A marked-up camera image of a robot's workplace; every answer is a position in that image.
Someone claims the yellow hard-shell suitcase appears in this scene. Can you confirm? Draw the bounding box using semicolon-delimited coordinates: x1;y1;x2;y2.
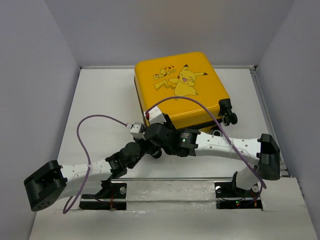
134;52;238;136

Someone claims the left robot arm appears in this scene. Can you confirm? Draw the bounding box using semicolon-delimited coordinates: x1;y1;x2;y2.
23;140;162;212

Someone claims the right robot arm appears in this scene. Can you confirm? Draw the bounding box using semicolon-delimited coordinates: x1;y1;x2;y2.
144;113;281;196

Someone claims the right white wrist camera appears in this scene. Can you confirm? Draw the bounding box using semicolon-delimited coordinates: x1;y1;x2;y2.
144;105;166;125

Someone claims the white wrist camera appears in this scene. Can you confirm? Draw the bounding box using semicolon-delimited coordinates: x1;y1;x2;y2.
126;122;146;140
144;105;166;125

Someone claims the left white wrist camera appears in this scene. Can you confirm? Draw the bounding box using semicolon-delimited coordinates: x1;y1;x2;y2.
126;122;146;140

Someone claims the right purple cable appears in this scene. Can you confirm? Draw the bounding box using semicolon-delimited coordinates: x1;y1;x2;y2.
147;96;267;196

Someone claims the purple cable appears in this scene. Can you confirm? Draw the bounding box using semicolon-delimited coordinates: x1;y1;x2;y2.
62;114;130;215
147;96;267;196

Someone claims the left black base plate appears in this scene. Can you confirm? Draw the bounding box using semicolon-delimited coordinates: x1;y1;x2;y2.
79;181;127;211

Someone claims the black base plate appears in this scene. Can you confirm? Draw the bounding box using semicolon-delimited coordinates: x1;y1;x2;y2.
79;181;127;211
214;181;263;210

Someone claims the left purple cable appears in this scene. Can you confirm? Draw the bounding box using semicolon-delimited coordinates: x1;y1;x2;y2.
62;114;130;215

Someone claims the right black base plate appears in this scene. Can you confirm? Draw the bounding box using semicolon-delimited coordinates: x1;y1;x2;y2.
214;181;263;210

